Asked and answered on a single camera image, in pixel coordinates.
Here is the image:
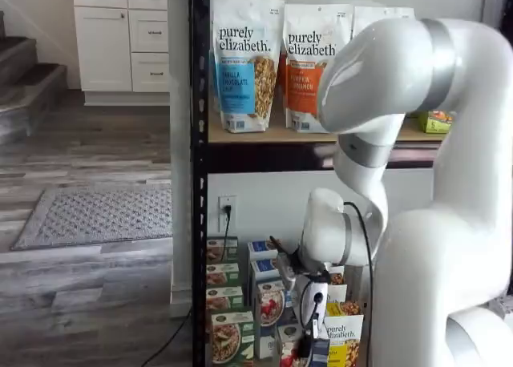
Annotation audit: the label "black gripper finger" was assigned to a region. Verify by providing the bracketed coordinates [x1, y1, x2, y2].
[297, 321, 322, 360]

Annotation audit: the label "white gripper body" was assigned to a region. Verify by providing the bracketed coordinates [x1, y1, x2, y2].
[294, 273, 330, 330]

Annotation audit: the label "yellow white granola box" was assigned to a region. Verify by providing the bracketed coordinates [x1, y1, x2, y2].
[326, 265, 348, 304]
[324, 300, 365, 367]

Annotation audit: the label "green oatmeal box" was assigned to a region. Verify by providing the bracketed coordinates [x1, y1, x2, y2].
[211, 309, 256, 367]
[206, 236, 240, 265]
[206, 261, 240, 290]
[206, 285, 244, 314]

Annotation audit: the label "high wooden shelf board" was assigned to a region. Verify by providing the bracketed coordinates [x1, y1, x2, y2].
[208, 116, 446, 144]

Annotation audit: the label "green Bobo's snack box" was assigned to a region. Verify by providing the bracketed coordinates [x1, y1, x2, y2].
[418, 110, 454, 135]

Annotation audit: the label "black metal shelf rack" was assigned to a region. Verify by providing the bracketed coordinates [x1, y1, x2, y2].
[188, 0, 446, 367]

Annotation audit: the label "white patterned carton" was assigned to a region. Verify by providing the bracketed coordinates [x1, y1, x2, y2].
[491, 294, 513, 316]

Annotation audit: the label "orange label granola bag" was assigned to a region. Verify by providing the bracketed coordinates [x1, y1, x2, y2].
[283, 3, 354, 134]
[277, 53, 288, 115]

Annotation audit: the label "grey patterned floor rug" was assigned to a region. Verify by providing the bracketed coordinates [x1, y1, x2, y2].
[10, 183, 173, 252]

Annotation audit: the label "blue label granola bag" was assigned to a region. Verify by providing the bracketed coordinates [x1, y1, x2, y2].
[212, 0, 286, 135]
[208, 50, 220, 114]

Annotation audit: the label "red label granola bag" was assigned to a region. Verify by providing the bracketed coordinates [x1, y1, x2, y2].
[351, 6, 416, 35]

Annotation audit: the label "white drawer cabinet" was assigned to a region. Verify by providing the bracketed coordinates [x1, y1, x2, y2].
[71, 0, 172, 107]

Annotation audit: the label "grey wooden stairs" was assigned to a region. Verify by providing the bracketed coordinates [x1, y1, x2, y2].
[0, 10, 68, 143]

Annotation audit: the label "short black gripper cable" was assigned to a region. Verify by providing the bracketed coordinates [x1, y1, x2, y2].
[299, 276, 332, 329]

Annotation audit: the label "long black arm cable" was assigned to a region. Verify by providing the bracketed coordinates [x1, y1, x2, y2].
[343, 201, 374, 367]

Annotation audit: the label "white wall outlet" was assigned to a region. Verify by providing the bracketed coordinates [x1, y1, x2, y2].
[218, 195, 238, 234]

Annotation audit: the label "black power cord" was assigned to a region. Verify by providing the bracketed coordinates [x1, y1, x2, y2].
[139, 204, 234, 367]

